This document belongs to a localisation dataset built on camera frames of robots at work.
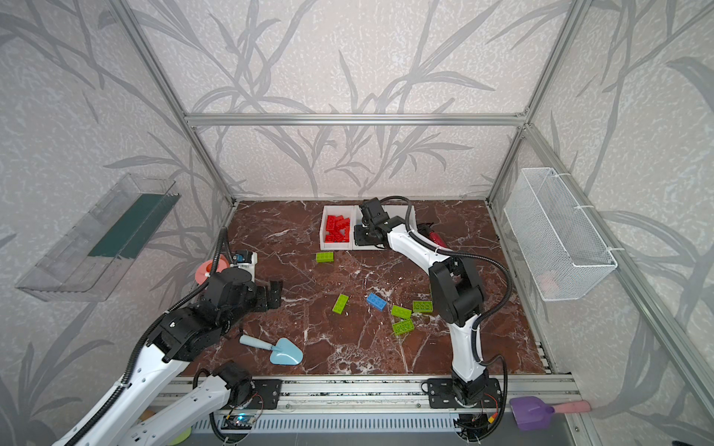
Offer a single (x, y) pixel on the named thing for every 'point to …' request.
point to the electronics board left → (238, 422)
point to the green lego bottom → (402, 327)
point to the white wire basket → (561, 254)
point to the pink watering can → (204, 269)
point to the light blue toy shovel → (284, 351)
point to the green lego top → (324, 256)
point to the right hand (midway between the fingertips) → (360, 227)
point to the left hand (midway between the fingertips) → (273, 276)
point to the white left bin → (335, 210)
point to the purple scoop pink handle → (531, 413)
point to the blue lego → (376, 301)
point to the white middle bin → (357, 219)
